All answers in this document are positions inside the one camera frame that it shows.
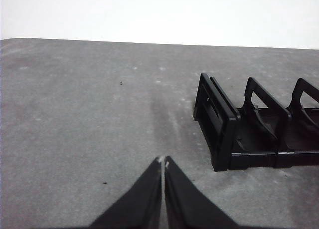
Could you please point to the black plastic dish rack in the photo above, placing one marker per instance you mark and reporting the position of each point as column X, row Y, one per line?
column 224, row 129

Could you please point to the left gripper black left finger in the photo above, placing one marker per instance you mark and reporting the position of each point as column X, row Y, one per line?
column 139, row 204

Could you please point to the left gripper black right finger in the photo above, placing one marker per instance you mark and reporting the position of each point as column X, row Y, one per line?
column 187, row 204

